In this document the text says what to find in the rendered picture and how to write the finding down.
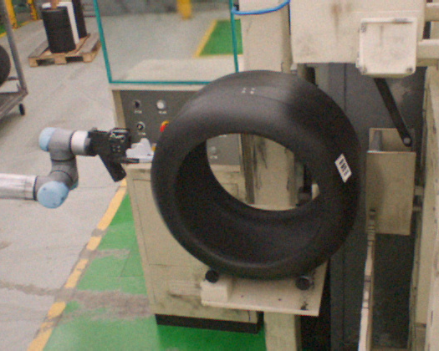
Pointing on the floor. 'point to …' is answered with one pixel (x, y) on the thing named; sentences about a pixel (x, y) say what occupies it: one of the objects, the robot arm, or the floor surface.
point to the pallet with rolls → (64, 34)
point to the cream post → (285, 157)
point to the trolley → (0, 102)
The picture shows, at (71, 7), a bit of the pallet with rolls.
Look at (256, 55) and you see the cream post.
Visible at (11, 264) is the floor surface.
